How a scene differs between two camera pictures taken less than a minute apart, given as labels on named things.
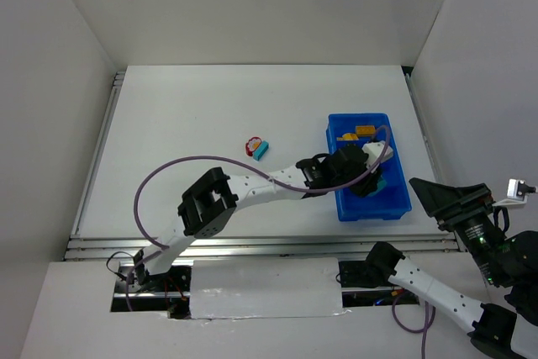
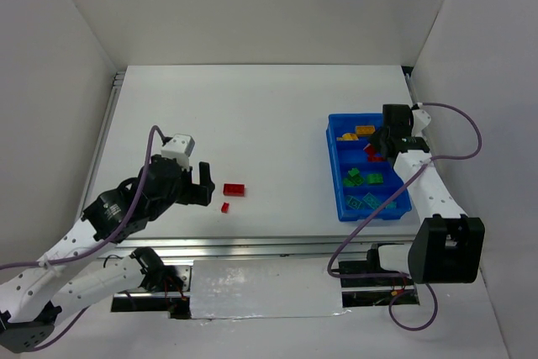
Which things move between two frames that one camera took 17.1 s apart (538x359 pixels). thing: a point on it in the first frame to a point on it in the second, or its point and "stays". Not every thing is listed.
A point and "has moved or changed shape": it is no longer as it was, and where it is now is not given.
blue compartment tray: x=358 y=129 stays
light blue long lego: x=261 y=150 to x=371 y=201
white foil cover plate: x=261 y=287 stays
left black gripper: x=368 y=185 to x=196 y=191
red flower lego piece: x=251 y=145 has moved or changed shape
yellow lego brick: x=348 y=136 stays
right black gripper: x=463 y=207 to x=382 y=140
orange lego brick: x=365 y=130 stays
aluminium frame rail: x=260 y=248 stays
